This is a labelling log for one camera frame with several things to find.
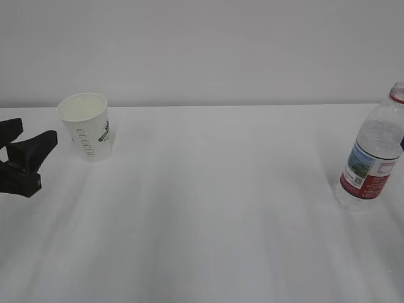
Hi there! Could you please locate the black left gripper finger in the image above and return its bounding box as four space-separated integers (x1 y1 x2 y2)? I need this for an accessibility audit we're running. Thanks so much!
6 130 58 174
0 118 23 148

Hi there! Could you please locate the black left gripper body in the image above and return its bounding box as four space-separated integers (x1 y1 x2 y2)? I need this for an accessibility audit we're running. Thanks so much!
1 162 42 198

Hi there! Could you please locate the white paper cup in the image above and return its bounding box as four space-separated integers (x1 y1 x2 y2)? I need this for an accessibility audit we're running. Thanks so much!
57 93 112 163

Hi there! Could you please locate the clear plastic water bottle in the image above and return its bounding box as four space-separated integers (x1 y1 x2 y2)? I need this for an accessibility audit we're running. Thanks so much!
335 81 403 211

